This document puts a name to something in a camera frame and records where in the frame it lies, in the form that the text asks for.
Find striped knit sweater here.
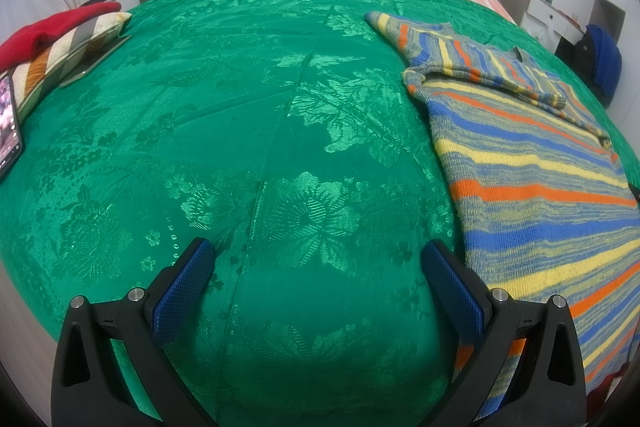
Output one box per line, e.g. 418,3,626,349
366,12,639,399

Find black clothes on chair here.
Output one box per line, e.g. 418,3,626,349
554,34,614,108

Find smartphone with lit screen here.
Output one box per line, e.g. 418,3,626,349
0,72,24,180

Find blue jacket on chair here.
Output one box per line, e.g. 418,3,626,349
587,24,622,98

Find white desk with drawer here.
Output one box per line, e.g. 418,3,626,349
498,0,584,53

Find green satin bedspread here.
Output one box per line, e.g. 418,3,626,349
1,0,639,426

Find beige brown striped folded garment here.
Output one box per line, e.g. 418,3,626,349
6,12,132,122

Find dark flat tablet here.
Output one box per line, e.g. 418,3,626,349
58,35,131,89

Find red folded garment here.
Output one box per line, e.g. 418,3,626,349
0,1,122,72

